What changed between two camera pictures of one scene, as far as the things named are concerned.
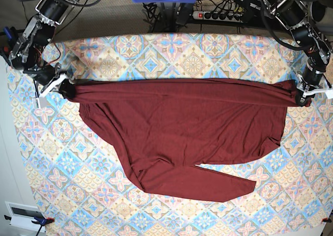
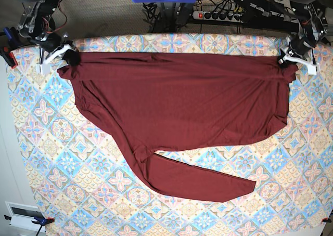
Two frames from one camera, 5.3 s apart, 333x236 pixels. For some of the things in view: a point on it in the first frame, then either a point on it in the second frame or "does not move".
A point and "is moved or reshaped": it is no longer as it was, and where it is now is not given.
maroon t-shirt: x=162 y=129 is moved or reshaped
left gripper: x=46 y=77 → x=56 y=46
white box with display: x=22 y=215 does not move
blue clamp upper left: x=9 y=35 does not move
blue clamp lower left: x=42 y=222 does not move
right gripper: x=312 y=82 → x=298 y=50
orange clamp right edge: x=327 y=220 does not move
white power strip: x=222 y=16 does not move
